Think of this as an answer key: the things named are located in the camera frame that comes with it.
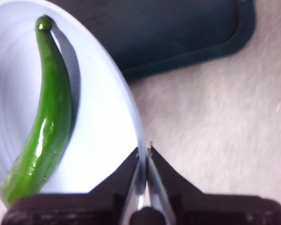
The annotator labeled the long green pepper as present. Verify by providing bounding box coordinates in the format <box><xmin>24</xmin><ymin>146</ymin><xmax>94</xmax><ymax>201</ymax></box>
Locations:
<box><xmin>0</xmin><ymin>15</ymin><xmax>74</xmax><ymax>205</ymax></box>

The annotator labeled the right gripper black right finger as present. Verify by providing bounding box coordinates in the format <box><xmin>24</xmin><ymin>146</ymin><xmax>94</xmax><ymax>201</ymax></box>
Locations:
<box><xmin>146</xmin><ymin>141</ymin><xmax>281</xmax><ymax>225</ymax></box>

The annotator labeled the black rectangular tray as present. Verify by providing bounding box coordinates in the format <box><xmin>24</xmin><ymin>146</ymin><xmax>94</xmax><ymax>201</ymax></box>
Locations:
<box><xmin>49</xmin><ymin>0</ymin><xmax>257</xmax><ymax>82</ymax></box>

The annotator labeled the blue round plate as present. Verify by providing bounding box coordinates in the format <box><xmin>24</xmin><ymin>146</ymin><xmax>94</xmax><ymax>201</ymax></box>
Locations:
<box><xmin>0</xmin><ymin>0</ymin><xmax>147</xmax><ymax>210</ymax></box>

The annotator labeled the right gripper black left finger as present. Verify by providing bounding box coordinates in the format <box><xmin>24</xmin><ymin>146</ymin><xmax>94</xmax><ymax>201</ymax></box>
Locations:
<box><xmin>1</xmin><ymin>147</ymin><xmax>141</xmax><ymax>225</ymax></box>

